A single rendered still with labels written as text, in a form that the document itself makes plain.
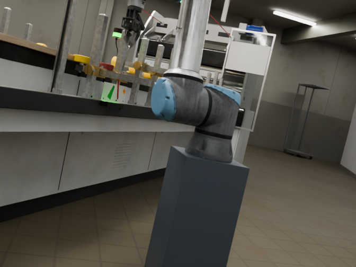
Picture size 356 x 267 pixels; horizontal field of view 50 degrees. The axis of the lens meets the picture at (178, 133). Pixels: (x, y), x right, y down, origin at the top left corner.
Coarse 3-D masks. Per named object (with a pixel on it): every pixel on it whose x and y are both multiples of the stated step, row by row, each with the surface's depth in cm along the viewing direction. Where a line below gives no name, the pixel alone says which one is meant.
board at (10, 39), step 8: (0, 32) 155; (0, 40) 162; (8, 40) 160; (16, 40) 164; (24, 40) 168; (32, 48) 173; (40, 48) 178; (48, 48) 183; (72, 56) 200; (128, 72) 259
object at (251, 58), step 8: (232, 48) 450; (240, 48) 447; (248, 48) 443; (256, 48) 440; (264, 48) 437; (232, 56) 450; (240, 56) 447; (248, 56) 443; (256, 56) 440; (264, 56) 437; (232, 64) 450; (240, 64) 447; (248, 64) 443; (256, 64) 440; (264, 64) 437; (248, 72) 443; (256, 72) 440; (264, 72) 437
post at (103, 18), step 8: (104, 16) 191; (104, 24) 192; (96, 32) 192; (104, 32) 194; (96, 40) 192; (96, 48) 192; (96, 56) 192; (96, 64) 194; (88, 80) 194; (88, 88) 194
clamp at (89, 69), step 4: (88, 64) 191; (84, 68) 192; (88, 68) 191; (92, 68) 190; (96, 68) 194; (100, 68) 197; (104, 68) 201; (84, 72) 192; (88, 72) 191; (92, 72) 191; (96, 72) 194; (96, 76) 198; (100, 76) 198; (104, 76) 202
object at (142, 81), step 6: (78, 66) 201; (84, 66) 200; (78, 72) 202; (102, 72) 196; (108, 72) 195; (114, 72) 194; (120, 78) 193; (126, 78) 191; (132, 78) 190; (138, 78) 189; (144, 78) 188; (144, 84) 188; (150, 84) 190
